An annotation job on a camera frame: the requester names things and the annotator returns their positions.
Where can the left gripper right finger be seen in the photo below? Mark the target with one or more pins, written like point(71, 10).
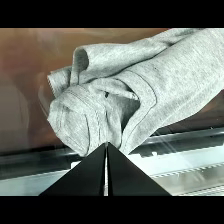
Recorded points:
point(128, 178)

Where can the silver frame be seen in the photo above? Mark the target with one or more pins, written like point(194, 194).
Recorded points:
point(186, 161)

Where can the grey garment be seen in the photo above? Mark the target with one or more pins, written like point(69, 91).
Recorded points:
point(166, 76)

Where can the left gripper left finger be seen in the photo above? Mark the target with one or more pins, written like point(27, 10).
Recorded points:
point(85, 178)

